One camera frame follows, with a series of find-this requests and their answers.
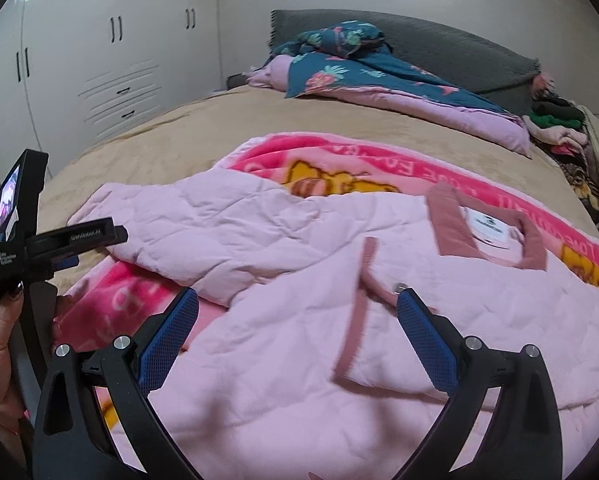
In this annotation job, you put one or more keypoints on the pink printed bear blanket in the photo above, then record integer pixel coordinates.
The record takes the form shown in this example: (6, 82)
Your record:
(379, 160)

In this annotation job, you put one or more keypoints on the beige bed cover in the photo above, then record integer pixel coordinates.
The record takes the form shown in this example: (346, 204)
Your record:
(179, 125)

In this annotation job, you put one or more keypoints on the white wardrobe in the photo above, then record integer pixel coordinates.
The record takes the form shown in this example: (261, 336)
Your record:
(129, 35)

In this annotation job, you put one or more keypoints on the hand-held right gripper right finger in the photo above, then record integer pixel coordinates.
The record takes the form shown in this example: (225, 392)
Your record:
(424, 335)

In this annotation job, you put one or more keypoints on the grey padded headboard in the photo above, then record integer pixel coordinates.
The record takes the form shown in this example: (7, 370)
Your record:
(454, 52)

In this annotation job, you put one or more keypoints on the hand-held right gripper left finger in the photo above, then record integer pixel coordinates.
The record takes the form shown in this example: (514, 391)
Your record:
(172, 332)

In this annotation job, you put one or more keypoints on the teal floral pink quilt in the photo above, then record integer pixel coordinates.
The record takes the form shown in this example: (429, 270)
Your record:
(379, 72)

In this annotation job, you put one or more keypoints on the pile of mixed clothes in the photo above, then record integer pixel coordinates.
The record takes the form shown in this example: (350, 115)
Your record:
(574, 130)

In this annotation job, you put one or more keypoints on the pink quilted jacket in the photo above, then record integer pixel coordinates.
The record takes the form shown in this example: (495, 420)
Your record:
(279, 220)

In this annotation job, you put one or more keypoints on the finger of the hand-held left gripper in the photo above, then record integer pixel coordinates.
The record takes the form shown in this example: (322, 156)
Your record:
(65, 262)
(79, 237)

